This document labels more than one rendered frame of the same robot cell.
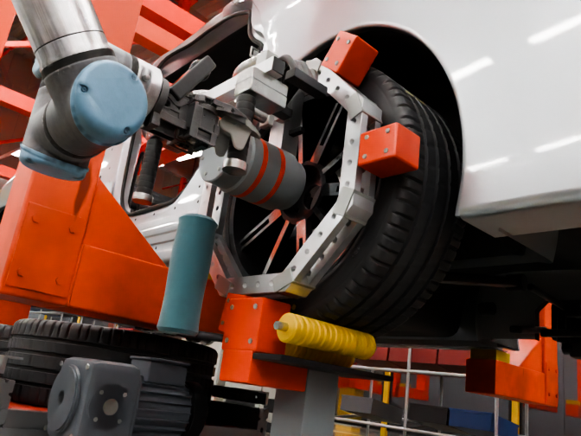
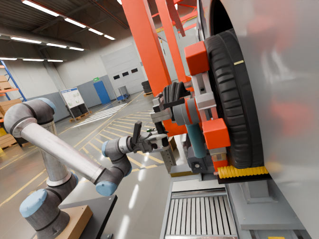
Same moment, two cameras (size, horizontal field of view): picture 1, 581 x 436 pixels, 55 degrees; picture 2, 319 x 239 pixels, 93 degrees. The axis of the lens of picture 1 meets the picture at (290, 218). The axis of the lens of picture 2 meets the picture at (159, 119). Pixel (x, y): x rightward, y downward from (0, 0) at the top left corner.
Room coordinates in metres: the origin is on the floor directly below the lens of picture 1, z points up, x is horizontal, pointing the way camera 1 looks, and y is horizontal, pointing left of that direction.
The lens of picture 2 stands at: (0.58, -0.49, 1.11)
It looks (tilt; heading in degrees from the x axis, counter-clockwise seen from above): 17 degrees down; 59
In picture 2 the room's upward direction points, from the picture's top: 20 degrees counter-clockwise
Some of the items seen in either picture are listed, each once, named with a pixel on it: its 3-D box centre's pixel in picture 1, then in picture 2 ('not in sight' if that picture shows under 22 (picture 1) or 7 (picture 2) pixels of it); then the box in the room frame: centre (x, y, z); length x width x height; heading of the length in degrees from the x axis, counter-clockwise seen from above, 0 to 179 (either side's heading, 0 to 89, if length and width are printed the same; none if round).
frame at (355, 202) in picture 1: (277, 181); (206, 107); (1.21, 0.04, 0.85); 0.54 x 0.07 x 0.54; 40
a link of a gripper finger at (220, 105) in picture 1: (221, 113); (149, 139); (0.87, 0.14, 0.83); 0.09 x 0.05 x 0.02; 123
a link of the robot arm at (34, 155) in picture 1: (64, 131); (121, 165); (0.73, 0.33, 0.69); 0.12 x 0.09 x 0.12; 39
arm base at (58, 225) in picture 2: not in sight; (51, 222); (0.23, 0.69, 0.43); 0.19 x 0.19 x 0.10
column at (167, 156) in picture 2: not in sight; (167, 155); (1.32, 0.85, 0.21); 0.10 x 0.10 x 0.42; 40
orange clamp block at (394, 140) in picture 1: (388, 150); (215, 133); (0.97, -0.17, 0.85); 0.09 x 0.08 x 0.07; 40
